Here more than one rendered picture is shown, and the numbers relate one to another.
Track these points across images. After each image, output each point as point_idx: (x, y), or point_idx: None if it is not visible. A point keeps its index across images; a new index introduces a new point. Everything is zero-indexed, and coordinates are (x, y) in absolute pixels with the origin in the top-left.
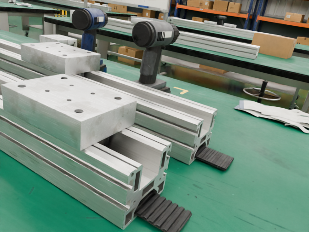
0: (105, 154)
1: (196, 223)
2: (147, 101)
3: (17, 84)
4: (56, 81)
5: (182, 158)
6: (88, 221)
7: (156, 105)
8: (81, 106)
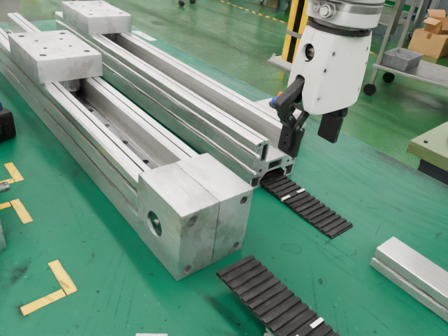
0: None
1: None
2: (25, 25)
3: (123, 14)
4: (97, 13)
5: None
6: None
7: (24, 22)
8: (97, 3)
